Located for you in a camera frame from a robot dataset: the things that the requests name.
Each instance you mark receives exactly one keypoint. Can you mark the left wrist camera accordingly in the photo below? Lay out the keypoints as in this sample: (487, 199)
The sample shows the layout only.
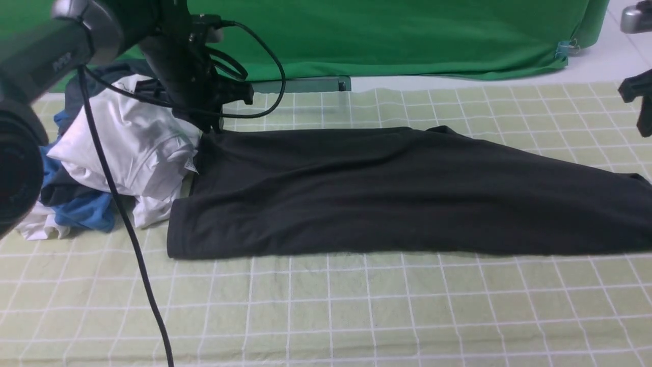
(199, 29)

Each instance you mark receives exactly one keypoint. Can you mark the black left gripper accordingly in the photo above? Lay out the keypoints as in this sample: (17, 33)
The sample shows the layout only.
(186, 80)

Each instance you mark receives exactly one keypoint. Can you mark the white crumpled shirt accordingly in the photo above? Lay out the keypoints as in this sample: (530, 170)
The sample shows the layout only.
(148, 151)

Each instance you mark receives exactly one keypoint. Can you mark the blue crumpled shirt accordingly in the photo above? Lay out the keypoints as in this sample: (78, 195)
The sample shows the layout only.
(93, 212)

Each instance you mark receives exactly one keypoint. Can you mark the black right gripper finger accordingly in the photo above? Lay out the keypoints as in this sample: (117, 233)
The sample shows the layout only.
(636, 86)
(644, 122)

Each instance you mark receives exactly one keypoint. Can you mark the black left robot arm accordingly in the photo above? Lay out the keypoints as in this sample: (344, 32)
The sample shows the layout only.
(98, 32)

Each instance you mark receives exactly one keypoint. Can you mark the dark gray long-sleeved shirt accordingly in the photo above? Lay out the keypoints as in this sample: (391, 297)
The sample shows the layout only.
(363, 190)

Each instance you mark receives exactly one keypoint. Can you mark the green backdrop cloth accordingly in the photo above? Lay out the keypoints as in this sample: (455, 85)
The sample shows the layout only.
(479, 40)

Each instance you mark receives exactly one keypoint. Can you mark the blue binder clip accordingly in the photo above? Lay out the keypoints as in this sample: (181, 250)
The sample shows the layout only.
(566, 49)

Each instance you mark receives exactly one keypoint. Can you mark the light green checkered tablecloth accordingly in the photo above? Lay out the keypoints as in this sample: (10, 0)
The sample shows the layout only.
(80, 301)

